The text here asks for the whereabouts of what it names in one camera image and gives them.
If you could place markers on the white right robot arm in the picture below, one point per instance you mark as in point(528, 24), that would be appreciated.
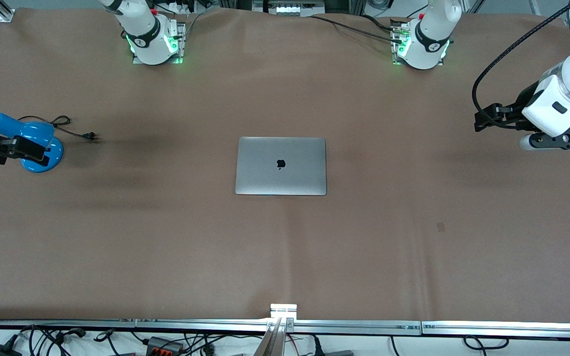
point(141, 29)

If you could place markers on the white power strip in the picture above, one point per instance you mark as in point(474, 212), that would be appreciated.
point(290, 9)

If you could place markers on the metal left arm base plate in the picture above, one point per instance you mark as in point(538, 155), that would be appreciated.
point(394, 60)

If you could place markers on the shiny metal bracket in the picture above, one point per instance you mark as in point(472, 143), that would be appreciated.
point(283, 311)

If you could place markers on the blue desk lamp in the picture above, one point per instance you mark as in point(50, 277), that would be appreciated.
point(32, 131)

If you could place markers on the aluminium camera post profile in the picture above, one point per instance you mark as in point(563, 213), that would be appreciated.
point(272, 341)

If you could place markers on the grey box orange connectors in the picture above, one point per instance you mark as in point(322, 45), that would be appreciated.
point(165, 344)

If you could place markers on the brown table cloth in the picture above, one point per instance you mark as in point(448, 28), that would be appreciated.
point(285, 247)

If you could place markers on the aluminium table edge rail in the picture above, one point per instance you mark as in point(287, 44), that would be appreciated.
point(117, 325)

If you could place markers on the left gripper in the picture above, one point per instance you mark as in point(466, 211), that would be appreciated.
point(523, 102)

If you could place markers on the grey laptop computer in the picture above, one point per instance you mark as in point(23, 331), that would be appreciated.
point(281, 165)

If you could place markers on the aluminium corner profile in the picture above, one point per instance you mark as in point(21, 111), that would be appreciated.
point(5, 14)

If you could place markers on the black power adapter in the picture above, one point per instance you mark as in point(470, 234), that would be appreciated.
point(0, 350)

